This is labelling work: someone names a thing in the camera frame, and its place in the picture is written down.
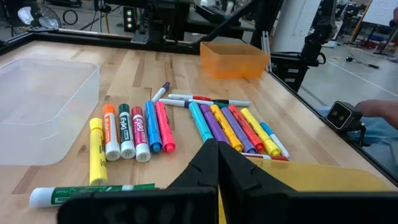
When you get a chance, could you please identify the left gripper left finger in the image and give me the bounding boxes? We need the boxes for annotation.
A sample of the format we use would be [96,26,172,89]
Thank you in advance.
[57,138,219,224]

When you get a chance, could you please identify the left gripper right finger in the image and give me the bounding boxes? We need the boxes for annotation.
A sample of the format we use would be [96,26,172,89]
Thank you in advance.
[218,142,398,224]

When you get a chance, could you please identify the blue cap white pen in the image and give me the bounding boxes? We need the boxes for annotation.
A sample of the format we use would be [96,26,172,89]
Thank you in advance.
[259,121,290,159]

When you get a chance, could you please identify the yellow Sharpie highlighter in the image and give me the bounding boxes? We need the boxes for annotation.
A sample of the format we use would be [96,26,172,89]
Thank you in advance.
[239,107,282,157]

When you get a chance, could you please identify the lavender highlighter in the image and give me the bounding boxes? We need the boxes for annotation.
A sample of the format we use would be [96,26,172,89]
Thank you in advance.
[220,106,258,154]

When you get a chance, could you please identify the red highlighter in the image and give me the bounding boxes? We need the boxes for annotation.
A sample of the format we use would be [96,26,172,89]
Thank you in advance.
[228,104,265,152]

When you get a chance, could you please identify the orange-yellow highlighter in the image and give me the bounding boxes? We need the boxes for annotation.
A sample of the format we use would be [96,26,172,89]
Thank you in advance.
[210,104,244,153]

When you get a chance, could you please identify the pink highlighter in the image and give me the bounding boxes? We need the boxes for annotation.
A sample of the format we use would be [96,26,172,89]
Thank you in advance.
[154,101,177,153]

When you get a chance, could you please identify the teal highlighter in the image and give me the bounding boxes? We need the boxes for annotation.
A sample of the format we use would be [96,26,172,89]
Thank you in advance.
[188,101,215,143]

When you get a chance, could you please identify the dark purple highlighter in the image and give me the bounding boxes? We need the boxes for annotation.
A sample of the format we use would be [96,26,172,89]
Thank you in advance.
[199,103,231,146]

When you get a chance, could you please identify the blue highlighter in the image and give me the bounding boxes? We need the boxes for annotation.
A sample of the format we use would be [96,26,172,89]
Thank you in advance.
[144,100,164,153]

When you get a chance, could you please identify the magenta Expo marker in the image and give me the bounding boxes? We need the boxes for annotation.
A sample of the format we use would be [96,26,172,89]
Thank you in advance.
[131,106,152,163]

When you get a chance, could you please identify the short dark green Expo marker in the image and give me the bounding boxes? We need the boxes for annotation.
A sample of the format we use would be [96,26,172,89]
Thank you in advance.
[118,103,137,160]

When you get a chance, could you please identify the black cap thin Sharpie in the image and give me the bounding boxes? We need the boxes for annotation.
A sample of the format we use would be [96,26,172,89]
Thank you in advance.
[212,98,251,108]

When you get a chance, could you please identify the violet cap thin Sharpie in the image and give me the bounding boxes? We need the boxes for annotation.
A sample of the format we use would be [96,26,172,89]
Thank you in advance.
[158,98,191,109]

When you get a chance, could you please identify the red cap thin Sharpie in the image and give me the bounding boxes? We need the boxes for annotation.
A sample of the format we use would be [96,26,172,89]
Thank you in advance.
[167,93,213,101]

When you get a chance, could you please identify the plain yellow highlighter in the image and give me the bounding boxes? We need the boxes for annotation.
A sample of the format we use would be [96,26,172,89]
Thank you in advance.
[89,117,109,187]

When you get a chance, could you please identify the orange Expo marker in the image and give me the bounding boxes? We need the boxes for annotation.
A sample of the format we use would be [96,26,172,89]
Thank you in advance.
[103,103,121,162]

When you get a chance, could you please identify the long green Expo marker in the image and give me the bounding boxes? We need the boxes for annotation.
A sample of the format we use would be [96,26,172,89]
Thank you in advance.
[29,182,156,208]

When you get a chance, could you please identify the purple cap thin Sharpie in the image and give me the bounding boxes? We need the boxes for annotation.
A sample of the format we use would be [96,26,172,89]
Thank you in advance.
[151,81,171,103]

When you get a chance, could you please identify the yellow plastic bin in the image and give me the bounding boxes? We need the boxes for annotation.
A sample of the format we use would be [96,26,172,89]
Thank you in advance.
[217,157,398,224]

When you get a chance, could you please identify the orange plastic bin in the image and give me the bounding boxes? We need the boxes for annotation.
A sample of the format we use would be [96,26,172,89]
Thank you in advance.
[200,41,271,80]

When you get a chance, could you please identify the person's leg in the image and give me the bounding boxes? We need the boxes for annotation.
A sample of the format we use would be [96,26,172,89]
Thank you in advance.
[313,105,398,178]

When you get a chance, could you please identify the clear plastic bin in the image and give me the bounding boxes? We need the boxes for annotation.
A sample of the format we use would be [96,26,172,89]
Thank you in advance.
[0,58,101,166]

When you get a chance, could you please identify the white column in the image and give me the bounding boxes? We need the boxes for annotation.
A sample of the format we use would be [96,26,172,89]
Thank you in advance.
[273,0,323,54]

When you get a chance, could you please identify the black box with indicator lights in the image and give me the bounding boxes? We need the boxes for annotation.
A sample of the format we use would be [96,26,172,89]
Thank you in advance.
[123,6,137,33]

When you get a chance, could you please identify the white easel board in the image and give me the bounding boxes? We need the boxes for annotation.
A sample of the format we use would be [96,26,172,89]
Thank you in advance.
[362,0,398,27]

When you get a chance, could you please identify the table-level camera box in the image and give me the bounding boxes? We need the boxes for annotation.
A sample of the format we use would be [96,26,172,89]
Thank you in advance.
[325,100,364,133]

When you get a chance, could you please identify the black aluminium table frame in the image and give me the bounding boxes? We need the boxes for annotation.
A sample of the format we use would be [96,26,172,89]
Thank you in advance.
[0,0,398,187]

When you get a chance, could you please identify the black cable coil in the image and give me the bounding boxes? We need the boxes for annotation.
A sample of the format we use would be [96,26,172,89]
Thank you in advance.
[62,9,78,26]

